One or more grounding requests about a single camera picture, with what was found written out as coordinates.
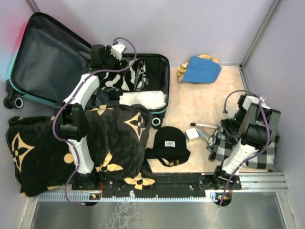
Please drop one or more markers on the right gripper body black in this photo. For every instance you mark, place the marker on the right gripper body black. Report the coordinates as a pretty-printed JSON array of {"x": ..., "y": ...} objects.
[{"x": 235, "y": 122}]

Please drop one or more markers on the aluminium rail frame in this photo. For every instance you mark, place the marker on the aluminium rail frame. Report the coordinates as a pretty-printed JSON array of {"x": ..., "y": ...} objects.
[{"x": 245, "y": 183}]

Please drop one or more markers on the zebra pattern fleece blanket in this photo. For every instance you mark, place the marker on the zebra pattern fleece blanket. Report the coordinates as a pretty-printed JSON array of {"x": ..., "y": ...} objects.
[{"x": 132, "y": 79}]

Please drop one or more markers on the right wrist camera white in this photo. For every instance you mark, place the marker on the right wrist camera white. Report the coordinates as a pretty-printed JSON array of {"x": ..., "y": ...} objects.
[{"x": 248, "y": 100}]

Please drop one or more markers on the blue folded cloth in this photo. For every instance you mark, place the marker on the blue folded cloth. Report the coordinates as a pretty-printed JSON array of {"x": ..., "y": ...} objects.
[{"x": 200, "y": 70}]

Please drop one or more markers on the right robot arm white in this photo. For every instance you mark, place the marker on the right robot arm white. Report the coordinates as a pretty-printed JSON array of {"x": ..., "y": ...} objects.
[{"x": 258, "y": 125}]

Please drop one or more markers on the yellow white patterned cloth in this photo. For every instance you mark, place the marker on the yellow white patterned cloth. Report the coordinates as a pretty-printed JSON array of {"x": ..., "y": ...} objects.
[{"x": 182, "y": 69}]

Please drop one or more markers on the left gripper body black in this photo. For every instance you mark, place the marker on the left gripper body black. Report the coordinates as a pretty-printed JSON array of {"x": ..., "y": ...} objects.
[{"x": 112, "y": 63}]

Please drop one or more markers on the black cap gold buckle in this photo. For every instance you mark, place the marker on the black cap gold buckle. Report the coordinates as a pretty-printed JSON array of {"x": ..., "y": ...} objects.
[{"x": 171, "y": 159}]

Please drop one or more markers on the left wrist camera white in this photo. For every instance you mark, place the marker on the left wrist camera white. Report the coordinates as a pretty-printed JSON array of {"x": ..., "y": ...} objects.
[{"x": 117, "y": 50}]

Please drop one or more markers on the white garment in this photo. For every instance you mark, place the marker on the white garment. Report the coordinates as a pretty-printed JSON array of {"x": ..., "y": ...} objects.
[{"x": 151, "y": 100}]

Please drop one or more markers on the black beanie white label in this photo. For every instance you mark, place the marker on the black beanie white label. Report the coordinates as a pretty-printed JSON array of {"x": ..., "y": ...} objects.
[{"x": 170, "y": 143}]

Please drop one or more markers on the black garment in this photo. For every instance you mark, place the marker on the black garment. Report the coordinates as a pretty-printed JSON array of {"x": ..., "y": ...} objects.
[{"x": 155, "y": 72}]

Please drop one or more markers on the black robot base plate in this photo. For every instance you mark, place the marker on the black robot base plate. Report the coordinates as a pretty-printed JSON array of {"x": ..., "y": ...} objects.
[{"x": 157, "y": 185}]

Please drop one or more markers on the small white box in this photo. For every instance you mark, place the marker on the small white box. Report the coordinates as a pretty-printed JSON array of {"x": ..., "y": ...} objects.
[{"x": 191, "y": 135}]

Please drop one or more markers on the teal hard-shell suitcase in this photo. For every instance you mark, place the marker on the teal hard-shell suitcase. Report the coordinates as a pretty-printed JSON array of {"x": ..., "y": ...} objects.
[{"x": 50, "y": 60}]

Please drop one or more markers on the black blanket yellow flowers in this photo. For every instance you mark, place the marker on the black blanket yellow flowers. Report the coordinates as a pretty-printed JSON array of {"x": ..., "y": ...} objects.
[{"x": 116, "y": 139}]

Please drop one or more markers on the black white checkered shirt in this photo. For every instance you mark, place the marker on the black white checkered shirt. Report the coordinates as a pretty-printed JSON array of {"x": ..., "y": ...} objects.
[{"x": 223, "y": 140}]

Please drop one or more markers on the clear toiletry bag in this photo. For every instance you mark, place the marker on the clear toiletry bag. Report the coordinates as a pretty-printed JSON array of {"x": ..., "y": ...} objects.
[{"x": 201, "y": 129}]

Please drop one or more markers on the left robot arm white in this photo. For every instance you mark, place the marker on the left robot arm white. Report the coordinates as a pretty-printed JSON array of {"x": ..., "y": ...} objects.
[{"x": 71, "y": 125}]

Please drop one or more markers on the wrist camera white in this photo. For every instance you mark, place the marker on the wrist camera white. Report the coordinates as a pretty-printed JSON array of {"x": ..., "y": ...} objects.
[
  {"x": 248, "y": 100},
  {"x": 117, "y": 50}
]

